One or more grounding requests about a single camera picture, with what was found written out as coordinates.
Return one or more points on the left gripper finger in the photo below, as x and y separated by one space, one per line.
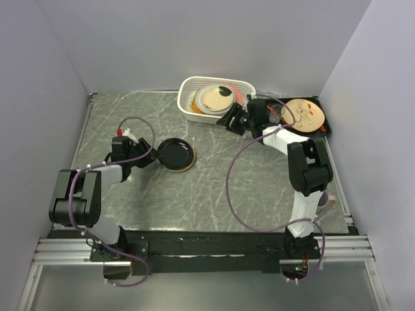
153 156
143 145

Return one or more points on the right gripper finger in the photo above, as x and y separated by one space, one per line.
228 116
235 127

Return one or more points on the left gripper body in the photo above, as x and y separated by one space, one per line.
136 151

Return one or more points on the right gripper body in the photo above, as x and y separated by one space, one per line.
244 118

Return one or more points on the black glossy saucer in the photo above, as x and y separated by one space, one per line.
176 154

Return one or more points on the white scalloped bowl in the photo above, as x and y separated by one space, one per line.
198 100

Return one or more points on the cream green glazed saucer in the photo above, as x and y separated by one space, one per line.
215 98

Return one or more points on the orange woven tray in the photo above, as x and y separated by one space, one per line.
193 106

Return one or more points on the small beige saucer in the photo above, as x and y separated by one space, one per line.
191 165

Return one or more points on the cream plate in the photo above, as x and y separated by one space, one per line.
238 95

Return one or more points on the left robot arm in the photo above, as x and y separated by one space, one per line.
76 198

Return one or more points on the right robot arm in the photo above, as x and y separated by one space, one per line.
309 167

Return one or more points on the white perforated plastic bin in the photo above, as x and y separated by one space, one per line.
191 84

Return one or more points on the black serving tray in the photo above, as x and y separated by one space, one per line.
324 129

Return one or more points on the clear glass cup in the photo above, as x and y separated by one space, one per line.
279 119

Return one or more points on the floral peach plate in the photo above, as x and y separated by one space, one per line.
307 115

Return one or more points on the pink purple mug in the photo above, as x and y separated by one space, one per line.
326 200

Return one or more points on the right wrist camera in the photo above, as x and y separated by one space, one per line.
251 96

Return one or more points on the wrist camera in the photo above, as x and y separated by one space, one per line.
251 96
127 133

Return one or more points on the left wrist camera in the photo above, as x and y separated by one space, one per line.
127 133

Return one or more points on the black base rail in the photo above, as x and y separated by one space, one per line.
196 252

